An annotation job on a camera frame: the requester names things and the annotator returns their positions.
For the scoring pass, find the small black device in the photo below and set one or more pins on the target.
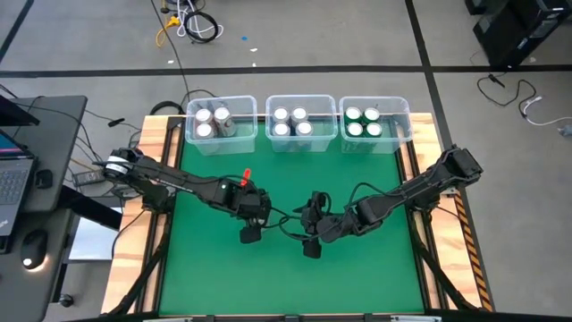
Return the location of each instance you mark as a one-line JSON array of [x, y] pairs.
[[44, 179]]

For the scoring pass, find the yellow black hazard tape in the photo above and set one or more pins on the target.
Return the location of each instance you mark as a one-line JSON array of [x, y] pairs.
[[475, 259]]

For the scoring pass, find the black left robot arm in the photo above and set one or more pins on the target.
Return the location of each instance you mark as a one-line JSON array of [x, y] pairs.
[[170, 181]]

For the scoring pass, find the grey plug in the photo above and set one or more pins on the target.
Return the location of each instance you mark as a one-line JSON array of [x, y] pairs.
[[566, 130]]

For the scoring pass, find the silver can pair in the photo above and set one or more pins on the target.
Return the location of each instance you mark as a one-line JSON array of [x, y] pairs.
[[281, 129]]

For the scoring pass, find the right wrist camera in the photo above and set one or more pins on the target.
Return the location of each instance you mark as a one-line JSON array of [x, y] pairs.
[[312, 249]]

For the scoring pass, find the clear plastic bin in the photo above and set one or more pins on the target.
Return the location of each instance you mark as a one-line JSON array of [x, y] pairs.
[[393, 134], [322, 138], [241, 138]]

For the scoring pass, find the small red tag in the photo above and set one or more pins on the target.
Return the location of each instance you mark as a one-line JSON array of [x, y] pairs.
[[245, 176]]

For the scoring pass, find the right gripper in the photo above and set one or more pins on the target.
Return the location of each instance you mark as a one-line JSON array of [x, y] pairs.
[[326, 221]]

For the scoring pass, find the black computer mouse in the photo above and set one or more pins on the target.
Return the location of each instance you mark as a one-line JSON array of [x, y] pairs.
[[33, 246]]

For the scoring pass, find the grey power brick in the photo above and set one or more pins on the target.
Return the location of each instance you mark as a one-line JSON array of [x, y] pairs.
[[87, 178]]

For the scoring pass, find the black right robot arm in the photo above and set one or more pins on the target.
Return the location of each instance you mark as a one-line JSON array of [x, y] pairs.
[[415, 185]]

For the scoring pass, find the black desk caster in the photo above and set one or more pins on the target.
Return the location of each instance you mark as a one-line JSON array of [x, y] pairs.
[[67, 300]]

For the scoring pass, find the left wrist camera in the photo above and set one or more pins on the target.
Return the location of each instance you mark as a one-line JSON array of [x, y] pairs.
[[250, 234]]

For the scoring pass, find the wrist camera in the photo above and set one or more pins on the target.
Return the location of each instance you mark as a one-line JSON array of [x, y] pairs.
[[312, 249], [250, 234]]

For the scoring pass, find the black metal rig frame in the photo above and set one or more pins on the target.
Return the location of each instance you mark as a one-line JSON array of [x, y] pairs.
[[428, 295]]

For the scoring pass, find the black monitor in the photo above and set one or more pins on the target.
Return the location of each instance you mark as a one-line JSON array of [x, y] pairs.
[[13, 114]]

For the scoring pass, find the black plug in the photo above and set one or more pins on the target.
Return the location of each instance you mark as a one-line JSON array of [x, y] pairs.
[[116, 122]]

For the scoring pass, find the black desk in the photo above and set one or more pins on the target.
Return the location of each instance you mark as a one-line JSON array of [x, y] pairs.
[[58, 125]]

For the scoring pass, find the silver Diet Coke can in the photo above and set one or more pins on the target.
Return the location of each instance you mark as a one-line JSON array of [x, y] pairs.
[[204, 115], [223, 120], [204, 130]]

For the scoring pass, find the laptop computer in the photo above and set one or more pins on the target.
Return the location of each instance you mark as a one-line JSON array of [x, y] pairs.
[[13, 188]]

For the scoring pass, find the black computer tower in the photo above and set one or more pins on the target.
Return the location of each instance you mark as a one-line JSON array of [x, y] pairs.
[[514, 36]]

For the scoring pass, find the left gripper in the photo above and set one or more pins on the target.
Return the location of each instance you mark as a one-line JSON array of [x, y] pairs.
[[250, 201]]

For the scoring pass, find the green table mat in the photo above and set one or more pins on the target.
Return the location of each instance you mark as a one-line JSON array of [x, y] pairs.
[[286, 268]]

